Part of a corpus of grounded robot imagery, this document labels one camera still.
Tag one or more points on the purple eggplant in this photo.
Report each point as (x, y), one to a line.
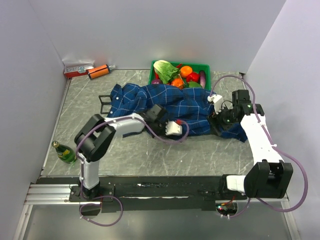
(202, 78)

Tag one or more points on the green pepper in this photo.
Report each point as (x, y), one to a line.
(193, 84)

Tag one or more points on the orange fruit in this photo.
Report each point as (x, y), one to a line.
(185, 71)

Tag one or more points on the red bell pepper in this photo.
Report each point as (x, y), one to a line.
(193, 77)

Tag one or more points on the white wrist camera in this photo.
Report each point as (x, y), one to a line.
(217, 101)
(173, 129)

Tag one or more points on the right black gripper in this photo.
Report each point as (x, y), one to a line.
(214, 119)

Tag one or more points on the green glass bottle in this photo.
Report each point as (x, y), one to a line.
(64, 153)

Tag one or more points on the red onion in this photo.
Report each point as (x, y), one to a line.
(156, 81)

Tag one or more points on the green plastic crate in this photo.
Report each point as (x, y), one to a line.
(196, 67)

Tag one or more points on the napa cabbage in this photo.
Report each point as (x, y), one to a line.
(165, 70)

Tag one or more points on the orange pumpkin toy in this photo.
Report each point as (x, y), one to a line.
(178, 82)

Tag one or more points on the aluminium rail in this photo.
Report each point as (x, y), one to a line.
(59, 194)

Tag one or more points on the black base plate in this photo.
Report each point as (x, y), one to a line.
(150, 193)

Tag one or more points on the orange cylinder bottle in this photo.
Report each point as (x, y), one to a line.
(100, 71)

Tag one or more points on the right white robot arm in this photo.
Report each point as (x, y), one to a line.
(270, 175)

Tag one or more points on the red white carton box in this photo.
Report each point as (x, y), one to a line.
(76, 68)

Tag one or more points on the blue plaid shirt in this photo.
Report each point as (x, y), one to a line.
(189, 104)

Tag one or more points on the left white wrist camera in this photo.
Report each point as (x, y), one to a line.
(173, 129)

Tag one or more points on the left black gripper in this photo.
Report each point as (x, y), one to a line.
(163, 132)

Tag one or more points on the black folding frame stand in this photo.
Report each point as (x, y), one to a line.
(105, 100)

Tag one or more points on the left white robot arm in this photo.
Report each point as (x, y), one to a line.
(94, 139)

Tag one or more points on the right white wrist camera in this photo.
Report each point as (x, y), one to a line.
(217, 101)

